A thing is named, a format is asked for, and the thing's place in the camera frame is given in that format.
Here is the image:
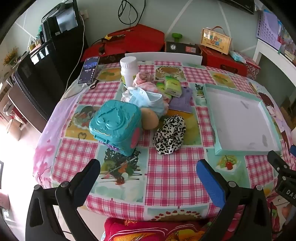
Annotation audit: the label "blue wet wipes pack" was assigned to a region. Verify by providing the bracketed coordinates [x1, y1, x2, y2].
[229, 50, 247, 63]

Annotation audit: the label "red roof-shaped gift box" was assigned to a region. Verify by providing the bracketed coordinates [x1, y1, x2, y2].
[107, 24, 165, 53]

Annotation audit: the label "black monitor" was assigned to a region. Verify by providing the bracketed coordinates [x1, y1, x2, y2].
[42, 0, 80, 41]

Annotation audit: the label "purple perforated basket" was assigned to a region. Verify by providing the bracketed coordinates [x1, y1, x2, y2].
[256, 9, 281, 50]

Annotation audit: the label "dark floral box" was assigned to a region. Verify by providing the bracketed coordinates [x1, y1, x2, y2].
[99, 53, 125, 64]

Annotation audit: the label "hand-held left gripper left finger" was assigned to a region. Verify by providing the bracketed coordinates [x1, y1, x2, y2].
[25, 159, 101, 241]

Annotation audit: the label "leopard print scrunchie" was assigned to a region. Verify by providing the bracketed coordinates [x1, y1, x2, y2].
[153, 115, 186, 155]

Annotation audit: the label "black box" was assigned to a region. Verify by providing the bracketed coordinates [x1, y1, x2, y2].
[165, 41, 202, 56]

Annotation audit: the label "red gift box with cutouts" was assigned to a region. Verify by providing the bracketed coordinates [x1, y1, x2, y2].
[199, 45, 248, 77]

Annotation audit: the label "pink white striped towel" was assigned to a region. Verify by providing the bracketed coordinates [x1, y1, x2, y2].
[133, 71, 171, 109]

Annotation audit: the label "red patterned box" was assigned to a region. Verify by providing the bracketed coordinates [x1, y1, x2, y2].
[238, 54, 260, 80]

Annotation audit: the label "white medicine bottle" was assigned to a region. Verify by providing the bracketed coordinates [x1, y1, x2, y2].
[120, 56, 139, 89]

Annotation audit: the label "black cabinet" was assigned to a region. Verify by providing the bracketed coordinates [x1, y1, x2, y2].
[14, 16, 88, 132]

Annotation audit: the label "printed checkered tablecloth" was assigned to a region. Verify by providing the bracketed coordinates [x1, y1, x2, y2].
[32, 61, 296, 226]

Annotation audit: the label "teal cardboard tray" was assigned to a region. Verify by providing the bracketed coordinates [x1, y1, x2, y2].
[203, 83, 282, 156]

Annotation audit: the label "green tissue pack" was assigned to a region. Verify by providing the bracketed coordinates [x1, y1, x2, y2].
[164, 76, 182, 97]

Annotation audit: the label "white board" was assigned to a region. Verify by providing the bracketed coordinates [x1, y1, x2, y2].
[125, 52, 202, 66]

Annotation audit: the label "row of books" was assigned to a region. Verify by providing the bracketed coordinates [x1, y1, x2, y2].
[279, 21, 296, 63]

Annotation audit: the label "purple packet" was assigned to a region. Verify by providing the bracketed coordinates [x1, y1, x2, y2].
[168, 87, 193, 113]

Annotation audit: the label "blue face mask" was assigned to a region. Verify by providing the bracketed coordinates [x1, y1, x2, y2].
[126, 87, 170, 116]

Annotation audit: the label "yellow flowers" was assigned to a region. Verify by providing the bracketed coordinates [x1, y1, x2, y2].
[3, 47, 19, 66]

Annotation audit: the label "white shelf unit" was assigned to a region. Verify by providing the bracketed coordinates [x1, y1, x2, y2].
[252, 38, 296, 70]

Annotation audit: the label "black hanging cable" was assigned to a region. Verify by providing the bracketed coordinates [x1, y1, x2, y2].
[118, 0, 147, 25]

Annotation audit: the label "spiral wire brush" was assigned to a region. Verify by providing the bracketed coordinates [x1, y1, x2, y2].
[109, 156, 137, 173]

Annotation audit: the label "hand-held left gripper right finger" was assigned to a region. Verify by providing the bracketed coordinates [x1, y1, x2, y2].
[196, 159, 272, 241]

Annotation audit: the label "white charging cable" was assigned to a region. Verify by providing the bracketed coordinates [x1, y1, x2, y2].
[60, 13, 93, 100]

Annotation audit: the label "wooden toy case with handle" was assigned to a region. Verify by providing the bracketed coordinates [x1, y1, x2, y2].
[200, 26, 232, 55]

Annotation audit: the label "teal plastic toy box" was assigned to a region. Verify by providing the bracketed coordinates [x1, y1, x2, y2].
[89, 100, 142, 157]

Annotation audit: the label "beige egg-shaped sponge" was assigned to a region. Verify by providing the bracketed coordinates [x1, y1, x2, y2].
[140, 107, 159, 130]

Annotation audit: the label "smartphone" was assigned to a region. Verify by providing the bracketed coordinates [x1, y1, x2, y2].
[77, 56, 100, 85]

